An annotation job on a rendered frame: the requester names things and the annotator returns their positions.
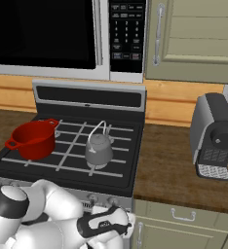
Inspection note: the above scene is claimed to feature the black and silver stove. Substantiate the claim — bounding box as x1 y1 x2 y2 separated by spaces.
0 79 148 228

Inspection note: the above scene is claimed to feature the silver stove knob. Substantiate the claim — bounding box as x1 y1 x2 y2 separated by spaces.
88 193 99 204
107 196 121 208

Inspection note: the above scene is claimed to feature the silver microwave door handle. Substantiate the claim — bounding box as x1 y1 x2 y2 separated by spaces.
93 0 104 66

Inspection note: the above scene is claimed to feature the grey kettle with white handle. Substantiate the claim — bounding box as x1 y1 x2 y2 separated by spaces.
84 120 116 165

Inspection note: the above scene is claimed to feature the silver base cupboard handle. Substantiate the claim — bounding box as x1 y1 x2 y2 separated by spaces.
135 221 144 249

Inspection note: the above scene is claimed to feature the silver microwave oven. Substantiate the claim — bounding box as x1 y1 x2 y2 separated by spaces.
0 0 148 84

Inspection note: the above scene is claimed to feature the silver wall cupboard handle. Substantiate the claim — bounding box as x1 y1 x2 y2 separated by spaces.
152 2 166 67

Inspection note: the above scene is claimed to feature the olive wall cupboard door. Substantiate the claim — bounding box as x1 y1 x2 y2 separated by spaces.
144 0 228 86

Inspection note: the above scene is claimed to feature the silver drawer handle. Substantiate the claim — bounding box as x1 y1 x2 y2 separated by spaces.
170 207 198 223

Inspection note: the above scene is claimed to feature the red pot with handles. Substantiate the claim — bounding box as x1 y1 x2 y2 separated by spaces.
4 118 60 160

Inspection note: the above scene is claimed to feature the grey and black coffee machine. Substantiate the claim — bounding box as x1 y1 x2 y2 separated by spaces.
189 92 228 182

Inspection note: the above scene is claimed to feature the olive drawer front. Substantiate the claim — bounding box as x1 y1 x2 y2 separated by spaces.
133 198 228 233

